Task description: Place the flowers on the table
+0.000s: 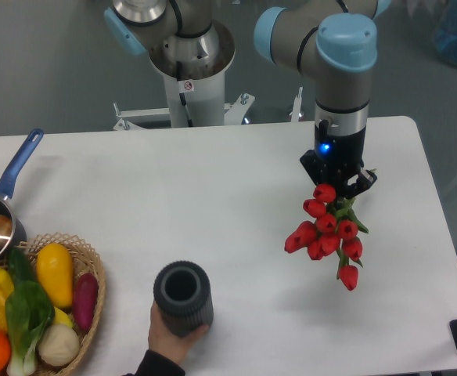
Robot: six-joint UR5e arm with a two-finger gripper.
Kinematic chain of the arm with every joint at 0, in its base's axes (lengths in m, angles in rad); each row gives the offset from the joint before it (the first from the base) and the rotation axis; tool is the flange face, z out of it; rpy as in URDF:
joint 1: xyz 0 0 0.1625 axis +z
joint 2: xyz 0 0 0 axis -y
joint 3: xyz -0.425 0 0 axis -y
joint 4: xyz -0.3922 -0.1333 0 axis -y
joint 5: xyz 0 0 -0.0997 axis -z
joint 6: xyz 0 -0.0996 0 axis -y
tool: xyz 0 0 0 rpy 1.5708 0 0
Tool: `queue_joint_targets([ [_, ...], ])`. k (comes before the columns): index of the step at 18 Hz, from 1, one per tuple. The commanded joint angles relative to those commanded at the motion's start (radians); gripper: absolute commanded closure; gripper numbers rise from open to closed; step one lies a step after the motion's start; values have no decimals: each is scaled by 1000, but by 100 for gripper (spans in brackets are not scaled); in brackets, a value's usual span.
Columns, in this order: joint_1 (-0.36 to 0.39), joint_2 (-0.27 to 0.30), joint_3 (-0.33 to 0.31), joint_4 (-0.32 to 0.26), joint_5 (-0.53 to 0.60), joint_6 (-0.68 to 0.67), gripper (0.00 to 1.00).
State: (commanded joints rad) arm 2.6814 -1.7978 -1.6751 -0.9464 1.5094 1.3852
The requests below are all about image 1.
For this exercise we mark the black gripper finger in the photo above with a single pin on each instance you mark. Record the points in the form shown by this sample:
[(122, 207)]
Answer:
[(360, 182), (314, 166)]

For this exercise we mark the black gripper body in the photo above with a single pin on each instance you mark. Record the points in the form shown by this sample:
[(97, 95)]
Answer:
[(342, 155)]

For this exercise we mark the red tulip bouquet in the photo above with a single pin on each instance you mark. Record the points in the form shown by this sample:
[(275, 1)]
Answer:
[(333, 228)]

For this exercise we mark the dark grey ribbed vase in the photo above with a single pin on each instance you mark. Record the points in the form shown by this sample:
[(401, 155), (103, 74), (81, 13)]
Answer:
[(182, 292)]

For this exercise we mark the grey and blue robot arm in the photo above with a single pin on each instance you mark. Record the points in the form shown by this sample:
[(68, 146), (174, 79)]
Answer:
[(331, 42)]

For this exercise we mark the dark sleeve forearm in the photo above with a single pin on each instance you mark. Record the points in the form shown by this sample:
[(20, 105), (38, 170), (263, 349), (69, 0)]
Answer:
[(154, 364)]

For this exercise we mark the person's hand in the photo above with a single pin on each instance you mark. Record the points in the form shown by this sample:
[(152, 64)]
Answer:
[(162, 341)]

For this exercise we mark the woven wicker basket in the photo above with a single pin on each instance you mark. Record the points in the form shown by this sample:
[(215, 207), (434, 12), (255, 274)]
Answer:
[(85, 260)]

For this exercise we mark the purple eggplant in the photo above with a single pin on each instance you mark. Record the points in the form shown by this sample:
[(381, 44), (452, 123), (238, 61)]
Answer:
[(84, 301)]

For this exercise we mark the yellow squash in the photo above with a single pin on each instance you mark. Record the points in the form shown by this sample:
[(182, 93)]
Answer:
[(55, 272)]

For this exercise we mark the white steamed bun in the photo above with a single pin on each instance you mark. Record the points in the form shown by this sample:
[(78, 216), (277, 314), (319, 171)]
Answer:
[(59, 345)]

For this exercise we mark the green bok choy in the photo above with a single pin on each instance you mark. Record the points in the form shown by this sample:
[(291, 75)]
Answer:
[(28, 313)]

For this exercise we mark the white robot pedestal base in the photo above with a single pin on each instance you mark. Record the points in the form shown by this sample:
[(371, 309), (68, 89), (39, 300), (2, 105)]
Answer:
[(193, 70)]

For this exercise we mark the blue handled saucepan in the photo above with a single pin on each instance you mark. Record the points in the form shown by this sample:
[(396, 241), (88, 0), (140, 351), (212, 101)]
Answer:
[(12, 232)]

